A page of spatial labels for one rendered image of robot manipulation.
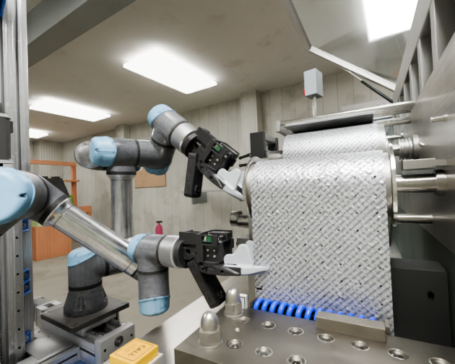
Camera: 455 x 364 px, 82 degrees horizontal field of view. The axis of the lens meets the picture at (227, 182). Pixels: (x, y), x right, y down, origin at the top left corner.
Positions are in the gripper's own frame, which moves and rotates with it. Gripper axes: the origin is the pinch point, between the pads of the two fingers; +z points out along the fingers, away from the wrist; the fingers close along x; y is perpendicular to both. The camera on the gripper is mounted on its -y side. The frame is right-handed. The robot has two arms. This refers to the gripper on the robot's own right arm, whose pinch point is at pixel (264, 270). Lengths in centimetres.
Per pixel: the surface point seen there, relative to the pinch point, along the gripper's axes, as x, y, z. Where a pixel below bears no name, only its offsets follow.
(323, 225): -0.2, 9.3, 11.6
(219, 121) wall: 395, 147, -233
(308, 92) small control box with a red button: 58, 53, -1
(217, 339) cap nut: -16.9, -4.9, -1.1
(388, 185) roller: 0.3, 16.0, 21.9
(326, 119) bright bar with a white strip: 33.3, 35.8, 8.8
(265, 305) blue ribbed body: -3.5, -5.3, 1.3
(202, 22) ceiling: 170, 184, -121
